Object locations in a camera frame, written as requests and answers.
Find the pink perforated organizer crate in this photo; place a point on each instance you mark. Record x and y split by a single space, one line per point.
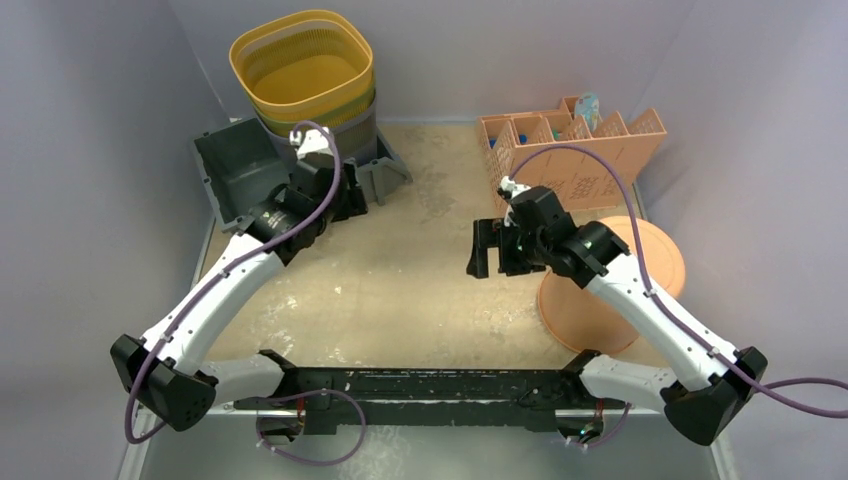
580 182

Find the yellow mesh basket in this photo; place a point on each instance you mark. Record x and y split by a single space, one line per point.
311 65

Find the light blue packet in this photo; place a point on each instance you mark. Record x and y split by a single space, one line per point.
587 107

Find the dark grey plastic bin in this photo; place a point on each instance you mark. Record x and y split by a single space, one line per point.
239 166

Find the blue item in crate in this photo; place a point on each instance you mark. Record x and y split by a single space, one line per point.
522 140

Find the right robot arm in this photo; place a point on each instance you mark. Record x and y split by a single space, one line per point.
706 380

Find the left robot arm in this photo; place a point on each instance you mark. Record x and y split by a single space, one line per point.
286 232

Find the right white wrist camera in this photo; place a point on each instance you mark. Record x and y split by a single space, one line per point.
508 189

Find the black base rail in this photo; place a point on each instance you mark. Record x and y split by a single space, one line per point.
329 397

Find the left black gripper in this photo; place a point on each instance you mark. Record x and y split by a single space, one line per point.
352 203

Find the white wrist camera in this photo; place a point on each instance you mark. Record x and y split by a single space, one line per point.
311 141
508 189

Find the grey mesh basket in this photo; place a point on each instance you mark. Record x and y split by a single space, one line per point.
355 139

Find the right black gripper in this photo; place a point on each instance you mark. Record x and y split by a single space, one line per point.
495 244

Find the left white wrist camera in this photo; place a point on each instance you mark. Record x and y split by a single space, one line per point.
311 141

